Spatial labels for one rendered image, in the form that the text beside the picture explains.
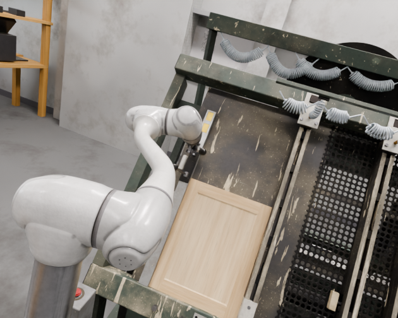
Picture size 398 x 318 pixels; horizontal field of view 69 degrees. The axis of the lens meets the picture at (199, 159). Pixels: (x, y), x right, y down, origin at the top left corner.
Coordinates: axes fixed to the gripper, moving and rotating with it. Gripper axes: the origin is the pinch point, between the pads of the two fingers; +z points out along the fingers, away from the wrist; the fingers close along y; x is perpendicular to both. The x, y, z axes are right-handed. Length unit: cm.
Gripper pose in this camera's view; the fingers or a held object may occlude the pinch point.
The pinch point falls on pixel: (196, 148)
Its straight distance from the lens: 142.5
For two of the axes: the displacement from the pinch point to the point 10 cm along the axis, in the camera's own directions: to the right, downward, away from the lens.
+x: 9.3, 3.3, -1.6
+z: 0.8, 2.5, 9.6
